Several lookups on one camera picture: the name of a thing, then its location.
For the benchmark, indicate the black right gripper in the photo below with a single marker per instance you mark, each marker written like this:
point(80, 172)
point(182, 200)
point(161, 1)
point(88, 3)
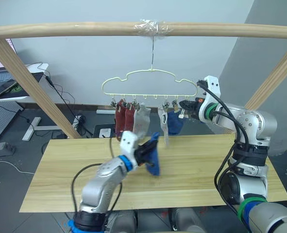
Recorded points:
point(194, 109)

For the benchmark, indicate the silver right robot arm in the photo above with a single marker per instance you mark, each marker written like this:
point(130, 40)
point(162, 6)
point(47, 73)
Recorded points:
point(252, 126)

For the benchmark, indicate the blue sock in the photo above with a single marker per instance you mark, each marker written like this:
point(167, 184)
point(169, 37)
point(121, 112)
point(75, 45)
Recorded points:
point(174, 122)
point(155, 160)

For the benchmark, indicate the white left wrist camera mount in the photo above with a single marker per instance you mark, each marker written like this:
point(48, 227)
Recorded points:
point(128, 142)

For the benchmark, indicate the clear tape wrap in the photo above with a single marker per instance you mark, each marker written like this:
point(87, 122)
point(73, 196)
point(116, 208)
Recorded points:
point(153, 28)

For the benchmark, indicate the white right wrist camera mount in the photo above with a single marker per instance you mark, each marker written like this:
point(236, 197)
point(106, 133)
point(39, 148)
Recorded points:
point(212, 88)

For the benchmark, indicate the red sock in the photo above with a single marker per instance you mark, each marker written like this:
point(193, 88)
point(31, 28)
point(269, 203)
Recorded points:
point(120, 119)
point(129, 119)

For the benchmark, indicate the white grey sock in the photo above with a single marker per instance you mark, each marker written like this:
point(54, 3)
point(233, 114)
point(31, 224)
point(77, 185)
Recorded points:
point(141, 119)
point(163, 121)

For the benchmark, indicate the grey perforated board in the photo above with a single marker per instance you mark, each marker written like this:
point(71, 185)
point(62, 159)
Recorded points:
point(0, 119)

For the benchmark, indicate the red grey tool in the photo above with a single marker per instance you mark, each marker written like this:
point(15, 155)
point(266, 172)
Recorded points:
point(0, 148)

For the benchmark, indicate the dark grey rounded shape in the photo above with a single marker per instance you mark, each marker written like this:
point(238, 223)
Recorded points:
point(187, 221)
point(123, 222)

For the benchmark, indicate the white desk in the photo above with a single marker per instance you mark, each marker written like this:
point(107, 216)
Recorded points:
point(36, 68)

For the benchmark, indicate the black floor box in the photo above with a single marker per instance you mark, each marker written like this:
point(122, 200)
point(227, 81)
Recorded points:
point(104, 131)

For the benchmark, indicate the white power strip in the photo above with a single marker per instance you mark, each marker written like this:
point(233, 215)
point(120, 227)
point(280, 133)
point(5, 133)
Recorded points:
point(105, 111)

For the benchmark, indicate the smartphone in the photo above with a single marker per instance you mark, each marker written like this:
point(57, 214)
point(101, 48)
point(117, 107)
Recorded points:
point(2, 89)

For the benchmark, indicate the wooden rack leg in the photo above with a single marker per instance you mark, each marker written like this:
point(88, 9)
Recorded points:
point(24, 72)
point(276, 72)

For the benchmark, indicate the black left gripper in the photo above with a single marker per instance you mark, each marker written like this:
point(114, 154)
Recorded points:
point(140, 154)

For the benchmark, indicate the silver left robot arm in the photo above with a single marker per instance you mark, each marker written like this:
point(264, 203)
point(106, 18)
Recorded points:
point(102, 179)

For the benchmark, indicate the wooden rack crossbar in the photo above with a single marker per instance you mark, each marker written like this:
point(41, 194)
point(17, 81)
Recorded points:
point(60, 29)

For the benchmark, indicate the metal hanger clip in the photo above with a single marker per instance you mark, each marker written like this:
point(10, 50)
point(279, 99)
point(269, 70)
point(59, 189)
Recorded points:
point(175, 104)
point(166, 105)
point(123, 104)
point(113, 104)
point(182, 114)
point(134, 104)

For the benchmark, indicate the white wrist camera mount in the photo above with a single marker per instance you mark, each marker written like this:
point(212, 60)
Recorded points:
point(212, 88)
point(128, 142)

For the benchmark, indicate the black desk mat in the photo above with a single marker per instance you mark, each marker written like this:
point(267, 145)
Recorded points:
point(31, 78)

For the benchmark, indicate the pale yellow clip hanger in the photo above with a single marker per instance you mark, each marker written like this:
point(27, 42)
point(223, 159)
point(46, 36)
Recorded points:
point(152, 70)

